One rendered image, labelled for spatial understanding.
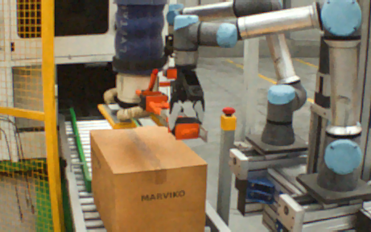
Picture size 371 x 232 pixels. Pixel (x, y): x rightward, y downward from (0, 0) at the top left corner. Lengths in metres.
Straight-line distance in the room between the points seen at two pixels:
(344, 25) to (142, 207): 1.14
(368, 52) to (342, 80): 0.40
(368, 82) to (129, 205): 1.07
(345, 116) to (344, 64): 0.16
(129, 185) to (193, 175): 0.27
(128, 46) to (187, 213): 0.75
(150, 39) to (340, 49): 0.88
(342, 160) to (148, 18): 0.99
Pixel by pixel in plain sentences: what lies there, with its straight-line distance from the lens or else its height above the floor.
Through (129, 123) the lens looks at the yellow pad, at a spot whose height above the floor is 1.12.
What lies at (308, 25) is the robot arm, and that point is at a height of 1.57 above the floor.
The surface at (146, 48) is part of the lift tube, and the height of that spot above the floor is 1.42.
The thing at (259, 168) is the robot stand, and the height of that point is 0.94.
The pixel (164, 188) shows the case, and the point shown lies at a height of 0.86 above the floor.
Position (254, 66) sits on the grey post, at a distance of 5.08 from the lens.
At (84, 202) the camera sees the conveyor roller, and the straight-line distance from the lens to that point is 2.67.
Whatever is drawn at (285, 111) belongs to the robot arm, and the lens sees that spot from 2.03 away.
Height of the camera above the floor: 1.69
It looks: 15 degrees down
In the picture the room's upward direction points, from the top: 1 degrees clockwise
